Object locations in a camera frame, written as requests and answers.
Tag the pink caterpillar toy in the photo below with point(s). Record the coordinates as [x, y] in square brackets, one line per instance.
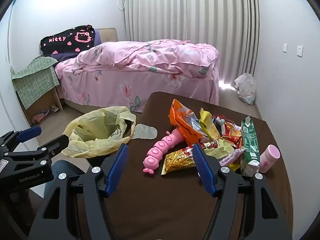
[160, 146]

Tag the pink floral duvet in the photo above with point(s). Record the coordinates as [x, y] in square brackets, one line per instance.
[150, 55]

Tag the red orange snack packet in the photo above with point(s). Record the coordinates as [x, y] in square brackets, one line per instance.
[231, 135]

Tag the gold red snack packet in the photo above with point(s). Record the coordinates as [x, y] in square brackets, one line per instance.
[175, 161]

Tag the black Hello Kitty pillow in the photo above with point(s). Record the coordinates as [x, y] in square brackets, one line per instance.
[62, 40]

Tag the purple yellow snack packet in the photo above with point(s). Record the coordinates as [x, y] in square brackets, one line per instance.
[231, 156]

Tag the green white carton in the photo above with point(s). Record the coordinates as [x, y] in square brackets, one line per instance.
[251, 142]

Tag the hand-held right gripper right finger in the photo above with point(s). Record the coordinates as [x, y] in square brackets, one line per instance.
[203, 172]

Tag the striped white curtain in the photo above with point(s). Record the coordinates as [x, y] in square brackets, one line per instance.
[187, 17]

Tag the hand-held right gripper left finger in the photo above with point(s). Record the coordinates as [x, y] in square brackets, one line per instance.
[117, 170]

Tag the beige headboard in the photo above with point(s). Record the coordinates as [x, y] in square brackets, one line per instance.
[108, 35]

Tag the pink lidded bottle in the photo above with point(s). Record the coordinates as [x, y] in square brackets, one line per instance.
[268, 158]

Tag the wooden nightstand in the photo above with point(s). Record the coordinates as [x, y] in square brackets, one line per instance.
[56, 97]

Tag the yellow plastic bag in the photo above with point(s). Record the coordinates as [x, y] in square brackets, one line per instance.
[82, 140]

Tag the patterned slipper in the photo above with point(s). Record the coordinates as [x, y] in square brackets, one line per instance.
[53, 108]

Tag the white wall switch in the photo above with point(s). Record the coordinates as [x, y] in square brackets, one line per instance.
[285, 47]
[299, 51]

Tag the green checked cloth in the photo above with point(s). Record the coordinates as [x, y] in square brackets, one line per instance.
[35, 80]

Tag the pink floral bed sheet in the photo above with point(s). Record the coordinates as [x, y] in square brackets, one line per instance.
[112, 85]

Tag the orange snack bag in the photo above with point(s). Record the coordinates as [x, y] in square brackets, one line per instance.
[185, 130]

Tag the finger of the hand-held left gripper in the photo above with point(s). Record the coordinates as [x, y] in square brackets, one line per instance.
[56, 145]
[31, 132]

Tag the white plastic bag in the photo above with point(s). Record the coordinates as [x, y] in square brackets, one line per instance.
[246, 87]

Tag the pink slipper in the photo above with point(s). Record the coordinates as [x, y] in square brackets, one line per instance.
[40, 117]

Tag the clear plastic wrapper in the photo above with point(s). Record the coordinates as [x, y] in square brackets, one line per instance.
[147, 131]

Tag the plain yellow snack packet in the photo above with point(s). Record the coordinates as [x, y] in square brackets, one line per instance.
[210, 127]

